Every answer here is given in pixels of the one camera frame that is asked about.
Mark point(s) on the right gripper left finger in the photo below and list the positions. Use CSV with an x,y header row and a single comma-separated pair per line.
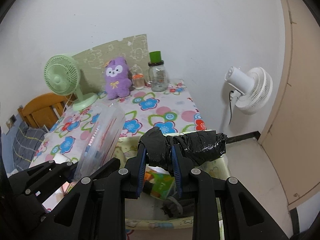
x,y
98,211

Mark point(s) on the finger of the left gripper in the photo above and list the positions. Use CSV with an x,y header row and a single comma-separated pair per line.
x,y
103,172
42,180

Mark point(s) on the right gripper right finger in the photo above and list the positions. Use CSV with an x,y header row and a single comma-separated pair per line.
x,y
222,208

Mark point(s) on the clear plastic packet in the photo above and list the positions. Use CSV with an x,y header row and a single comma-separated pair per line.
x,y
102,142

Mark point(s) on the green tissue pack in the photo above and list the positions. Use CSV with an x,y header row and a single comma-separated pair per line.
x,y
158,184

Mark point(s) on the grey sock bundle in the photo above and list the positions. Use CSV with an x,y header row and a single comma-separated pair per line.
x,y
174,207

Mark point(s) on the black plastic bag roll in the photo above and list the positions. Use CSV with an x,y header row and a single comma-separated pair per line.
x,y
199,147

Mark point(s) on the white cotton pad pack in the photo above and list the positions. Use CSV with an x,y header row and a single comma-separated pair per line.
x,y
60,158

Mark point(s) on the grey plaid pillow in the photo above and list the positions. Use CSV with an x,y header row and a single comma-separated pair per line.
x,y
26,144

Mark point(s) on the beige door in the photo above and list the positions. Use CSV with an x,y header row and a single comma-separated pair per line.
x,y
291,135

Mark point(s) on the purple plush toy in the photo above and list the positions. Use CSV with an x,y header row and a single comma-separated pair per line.
x,y
117,79

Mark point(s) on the green desk fan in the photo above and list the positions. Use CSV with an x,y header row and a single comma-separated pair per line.
x,y
62,76

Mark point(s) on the toothpick jar orange lid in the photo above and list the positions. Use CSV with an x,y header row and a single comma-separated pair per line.
x,y
138,81

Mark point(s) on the floral tablecloth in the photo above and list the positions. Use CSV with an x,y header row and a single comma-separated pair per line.
x,y
173,111

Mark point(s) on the green patterned cardboard sheet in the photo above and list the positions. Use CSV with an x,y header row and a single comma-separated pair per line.
x,y
92,61

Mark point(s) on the white standing fan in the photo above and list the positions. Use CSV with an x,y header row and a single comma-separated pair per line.
x,y
251,90

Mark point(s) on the glass jar green lid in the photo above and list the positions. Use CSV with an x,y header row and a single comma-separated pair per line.
x,y
157,72

